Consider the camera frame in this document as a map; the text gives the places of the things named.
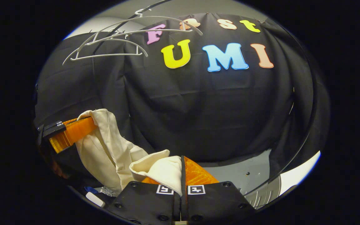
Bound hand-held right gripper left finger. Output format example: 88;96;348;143
113;177;182;225

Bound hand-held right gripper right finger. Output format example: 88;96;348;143
182;156;257;224

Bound cream button shirt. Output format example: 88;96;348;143
75;108;183;197

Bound white plastic hanger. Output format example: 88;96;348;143
62;37;149;66
83;8;203;46

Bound black metal clothes rack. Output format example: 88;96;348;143
91;0;320;197

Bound white ribbed board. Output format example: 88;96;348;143
245;175;282;209

